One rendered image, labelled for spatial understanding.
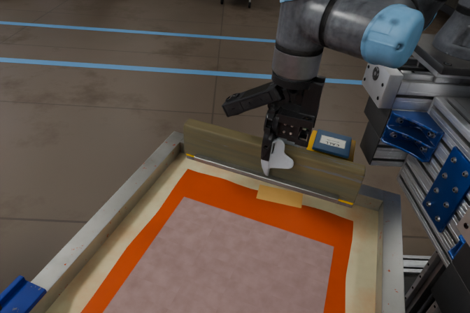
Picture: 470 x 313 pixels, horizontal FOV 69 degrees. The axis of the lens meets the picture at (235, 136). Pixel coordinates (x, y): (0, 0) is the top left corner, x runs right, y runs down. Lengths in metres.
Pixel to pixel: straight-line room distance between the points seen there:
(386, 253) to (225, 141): 0.37
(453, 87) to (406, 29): 0.51
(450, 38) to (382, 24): 0.49
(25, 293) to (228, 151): 0.41
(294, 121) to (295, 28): 0.15
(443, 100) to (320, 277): 0.50
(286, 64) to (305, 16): 0.08
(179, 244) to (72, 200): 1.58
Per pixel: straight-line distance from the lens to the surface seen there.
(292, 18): 0.51
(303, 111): 0.58
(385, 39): 0.46
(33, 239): 2.11
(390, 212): 0.82
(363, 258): 0.76
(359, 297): 0.71
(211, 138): 0.68
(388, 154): 1.00
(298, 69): 0.53
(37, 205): 2.28
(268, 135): 0.59
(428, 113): 0.96
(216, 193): 0.81
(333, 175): 0.65
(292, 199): 0.82
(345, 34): 0.48
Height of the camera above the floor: 1.53
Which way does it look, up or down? 36 degrees down
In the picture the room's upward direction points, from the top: 5 degrees clockwise
